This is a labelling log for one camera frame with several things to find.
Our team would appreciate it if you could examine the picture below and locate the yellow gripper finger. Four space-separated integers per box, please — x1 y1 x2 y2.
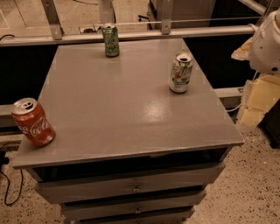
239 74 280 127

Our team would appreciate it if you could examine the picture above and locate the black floor cable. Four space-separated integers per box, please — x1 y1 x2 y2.
0 143 25 207

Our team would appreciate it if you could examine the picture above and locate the metal railing frame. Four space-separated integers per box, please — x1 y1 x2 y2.
0 0 280 47

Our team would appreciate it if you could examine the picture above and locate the green soda can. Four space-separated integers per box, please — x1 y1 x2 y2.
101 23 120 57

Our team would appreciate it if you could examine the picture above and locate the grey drawer cabinet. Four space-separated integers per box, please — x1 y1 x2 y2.
13 39 243 224

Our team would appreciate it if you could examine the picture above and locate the red Coca-Cola can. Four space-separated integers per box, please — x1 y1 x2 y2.
11 98 55 147

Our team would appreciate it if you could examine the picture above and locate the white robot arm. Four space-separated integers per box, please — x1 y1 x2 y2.
239 9 280 127

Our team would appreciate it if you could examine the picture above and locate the white soda can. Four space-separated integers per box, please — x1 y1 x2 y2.
169 52 193 94

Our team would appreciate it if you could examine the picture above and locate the white cable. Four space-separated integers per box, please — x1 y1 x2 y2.
226 102 243 114

